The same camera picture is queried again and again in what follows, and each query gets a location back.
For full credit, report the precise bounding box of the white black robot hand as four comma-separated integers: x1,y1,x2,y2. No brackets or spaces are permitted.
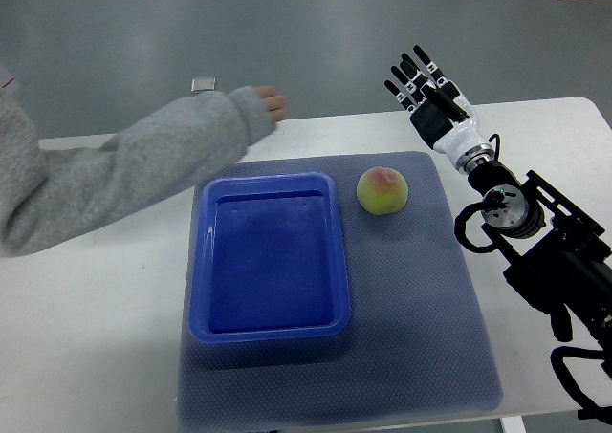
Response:
384,45,497,175

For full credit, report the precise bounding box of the person's hand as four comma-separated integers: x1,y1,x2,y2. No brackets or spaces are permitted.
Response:
255,86,287,123

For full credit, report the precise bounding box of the green red peach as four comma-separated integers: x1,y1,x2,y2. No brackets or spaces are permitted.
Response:
356,166,409,216

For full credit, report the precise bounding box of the grey sweater forearm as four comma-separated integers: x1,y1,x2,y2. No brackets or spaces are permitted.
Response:
1,87,277,257

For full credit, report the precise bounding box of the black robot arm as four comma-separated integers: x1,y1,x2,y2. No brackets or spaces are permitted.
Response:
454,135,611,423

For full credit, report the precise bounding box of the upper metal floor plate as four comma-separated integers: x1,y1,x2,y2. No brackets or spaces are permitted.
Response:
190,76,216,94

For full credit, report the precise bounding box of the blue plastic tray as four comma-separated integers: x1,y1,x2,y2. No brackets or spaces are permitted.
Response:
187,172,351,344

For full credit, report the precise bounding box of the blue mesh mat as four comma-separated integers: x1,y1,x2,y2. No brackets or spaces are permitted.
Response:
178,152,503,432

